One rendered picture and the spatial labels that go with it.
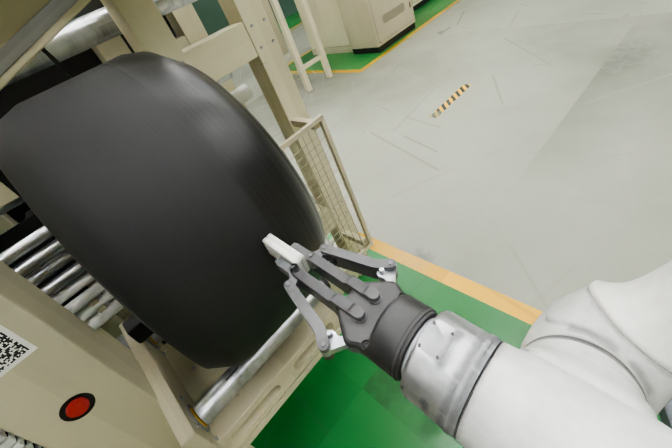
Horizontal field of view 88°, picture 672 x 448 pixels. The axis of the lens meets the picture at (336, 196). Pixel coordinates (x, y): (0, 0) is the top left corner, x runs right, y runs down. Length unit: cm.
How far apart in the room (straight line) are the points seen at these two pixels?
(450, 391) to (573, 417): 8
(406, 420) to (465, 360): 128
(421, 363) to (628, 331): 19
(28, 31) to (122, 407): 73
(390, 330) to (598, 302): 20
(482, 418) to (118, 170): 43
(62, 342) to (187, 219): 30
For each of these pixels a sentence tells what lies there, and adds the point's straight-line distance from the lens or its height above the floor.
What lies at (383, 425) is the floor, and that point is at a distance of 161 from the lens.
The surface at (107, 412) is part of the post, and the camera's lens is 77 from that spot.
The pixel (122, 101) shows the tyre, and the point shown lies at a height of 141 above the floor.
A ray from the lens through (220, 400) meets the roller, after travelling 76.
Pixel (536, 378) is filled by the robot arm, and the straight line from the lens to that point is 32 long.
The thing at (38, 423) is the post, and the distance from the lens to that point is 75.
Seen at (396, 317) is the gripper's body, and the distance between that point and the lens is 34.
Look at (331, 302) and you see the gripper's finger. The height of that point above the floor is 119.
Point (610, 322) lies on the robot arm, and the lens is 42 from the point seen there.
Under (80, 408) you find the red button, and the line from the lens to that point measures 74.
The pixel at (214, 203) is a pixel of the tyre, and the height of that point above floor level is 128.
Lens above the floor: 148
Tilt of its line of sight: 35 degrees down
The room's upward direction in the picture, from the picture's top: 23 degrees counter-clockwise
